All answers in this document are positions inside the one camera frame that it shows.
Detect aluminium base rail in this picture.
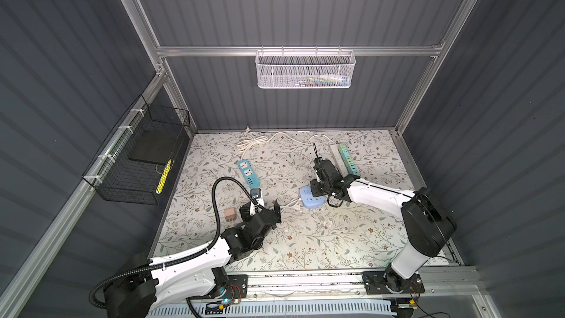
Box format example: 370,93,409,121
223,266,487,300

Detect black wire basket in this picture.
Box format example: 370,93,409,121
82,97,191,206

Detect pens in white basket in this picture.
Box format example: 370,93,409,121
292,74,351,88

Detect long white power strip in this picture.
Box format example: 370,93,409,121
330,144,360,177

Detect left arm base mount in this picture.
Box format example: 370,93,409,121
190,275,249,300

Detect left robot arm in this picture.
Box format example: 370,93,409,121
102,202,281,317

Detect green plug adapter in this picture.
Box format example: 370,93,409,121
338,144,349,153

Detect yellow marker pen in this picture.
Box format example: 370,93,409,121
155,159,173,194

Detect white vented cover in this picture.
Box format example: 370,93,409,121
145,299,396,318

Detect white wire basket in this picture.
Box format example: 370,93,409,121
255,49,356,89

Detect teal small power strip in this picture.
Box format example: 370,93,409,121
238,160,260,189

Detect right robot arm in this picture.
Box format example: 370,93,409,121
310,157,457,292

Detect black flat pad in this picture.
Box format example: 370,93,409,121
128,130,177,166

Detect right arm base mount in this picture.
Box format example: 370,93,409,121
361,270,425,294

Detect white power strip cable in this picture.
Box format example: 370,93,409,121
235,126,338,151

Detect brown plug adapter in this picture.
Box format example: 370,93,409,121
224,208,238,222

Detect blue square power socket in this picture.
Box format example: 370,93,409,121
300,185,327,210

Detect black corrugated cable hose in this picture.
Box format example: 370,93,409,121
89,176,259,310

